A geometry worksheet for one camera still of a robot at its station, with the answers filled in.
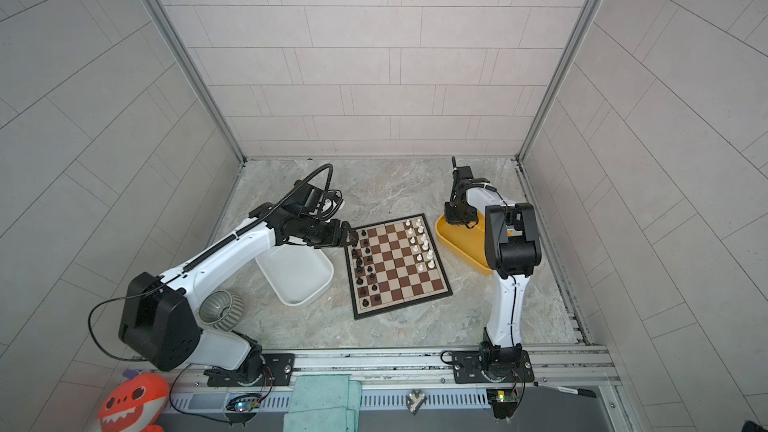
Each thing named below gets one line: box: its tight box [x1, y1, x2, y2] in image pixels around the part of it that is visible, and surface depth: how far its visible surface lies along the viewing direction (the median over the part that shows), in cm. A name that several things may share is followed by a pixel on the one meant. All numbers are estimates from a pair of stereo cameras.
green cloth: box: [283, 375, 362, 432], surface depth 68 cm
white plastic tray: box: [255, 244, 334, 307], surface depth 87 cm
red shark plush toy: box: [98, 373, 169, 432], surface depth 61 cm
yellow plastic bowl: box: [435, 211, 494, 275], surface depth 88 cm
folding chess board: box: [344, 213, 453, 320], surface depth 88 cm
